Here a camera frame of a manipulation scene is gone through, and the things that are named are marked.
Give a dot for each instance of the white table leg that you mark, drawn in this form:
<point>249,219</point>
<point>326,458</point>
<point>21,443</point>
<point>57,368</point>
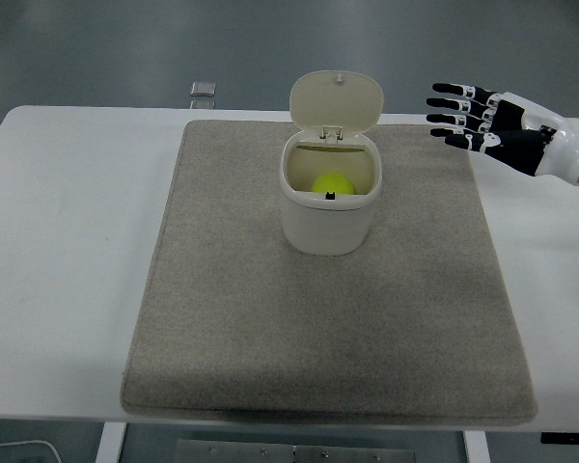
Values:
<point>475,447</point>
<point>110,443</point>

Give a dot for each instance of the silver floor plate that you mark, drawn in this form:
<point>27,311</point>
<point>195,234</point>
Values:
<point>202,104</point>
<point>203,88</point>

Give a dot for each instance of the grey metal plate with screws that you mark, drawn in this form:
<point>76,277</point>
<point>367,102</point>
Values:
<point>294,452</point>

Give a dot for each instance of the white rounded object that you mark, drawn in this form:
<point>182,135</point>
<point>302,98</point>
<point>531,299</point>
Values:
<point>53,453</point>

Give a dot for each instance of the cream lidded plastic bin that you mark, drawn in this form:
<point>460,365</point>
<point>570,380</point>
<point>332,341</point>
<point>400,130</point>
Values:
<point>328,224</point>

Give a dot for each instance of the yellow tennis ball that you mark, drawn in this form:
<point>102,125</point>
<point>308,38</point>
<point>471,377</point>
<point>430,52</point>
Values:
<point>332,183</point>

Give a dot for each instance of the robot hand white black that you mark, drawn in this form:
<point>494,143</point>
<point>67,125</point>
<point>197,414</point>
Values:
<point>555,149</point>

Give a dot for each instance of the beige fabric mat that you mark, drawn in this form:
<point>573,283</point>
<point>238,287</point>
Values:
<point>318,328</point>

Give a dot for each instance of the black table control panel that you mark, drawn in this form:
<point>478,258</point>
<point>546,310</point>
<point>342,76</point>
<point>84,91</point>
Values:
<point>569,438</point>

